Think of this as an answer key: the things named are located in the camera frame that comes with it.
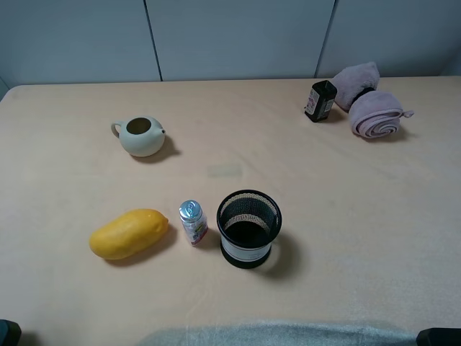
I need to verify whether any black object bottom left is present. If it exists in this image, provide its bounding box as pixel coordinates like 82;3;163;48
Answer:
0;319;22;346

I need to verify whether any small silver-capped bottle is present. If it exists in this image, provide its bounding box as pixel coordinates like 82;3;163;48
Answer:
179;200;208;246

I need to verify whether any black object bottom right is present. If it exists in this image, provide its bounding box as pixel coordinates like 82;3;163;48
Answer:
416;327;461;346

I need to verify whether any yellow mango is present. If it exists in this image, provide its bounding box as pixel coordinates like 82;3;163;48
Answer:
89;209;169;260

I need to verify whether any black rectangular box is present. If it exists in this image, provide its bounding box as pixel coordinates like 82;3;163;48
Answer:
304;80;337;123

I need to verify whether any grey cloth at bottom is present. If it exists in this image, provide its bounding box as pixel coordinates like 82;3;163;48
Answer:
138;321;417;345

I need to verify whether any pale green ceramic teapot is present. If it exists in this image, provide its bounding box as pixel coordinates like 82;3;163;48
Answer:
111;116;166;157

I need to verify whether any rolled pink towel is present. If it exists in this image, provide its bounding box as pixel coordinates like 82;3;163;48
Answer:
331;62;414;139

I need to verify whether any black object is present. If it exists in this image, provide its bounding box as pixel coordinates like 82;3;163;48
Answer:
0;319;22;346
416;327;461;346

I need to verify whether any black mesh pen holder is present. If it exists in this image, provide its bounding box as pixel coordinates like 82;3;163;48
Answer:
216;190;282;269

